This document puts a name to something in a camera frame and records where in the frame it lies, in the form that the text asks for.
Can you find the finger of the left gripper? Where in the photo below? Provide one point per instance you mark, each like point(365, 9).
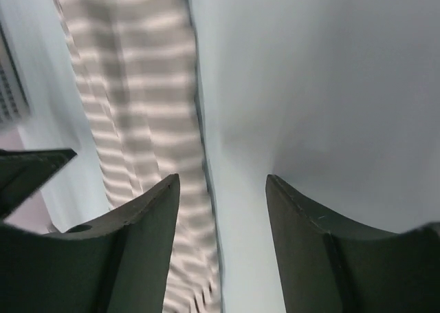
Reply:
point(24, 172)

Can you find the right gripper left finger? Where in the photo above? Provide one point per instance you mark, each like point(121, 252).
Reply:
point(117, 262)

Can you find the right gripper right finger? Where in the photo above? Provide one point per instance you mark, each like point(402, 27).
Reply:
point(330, 263)

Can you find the white plastic basket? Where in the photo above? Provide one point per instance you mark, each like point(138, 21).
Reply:
point(15, 107)

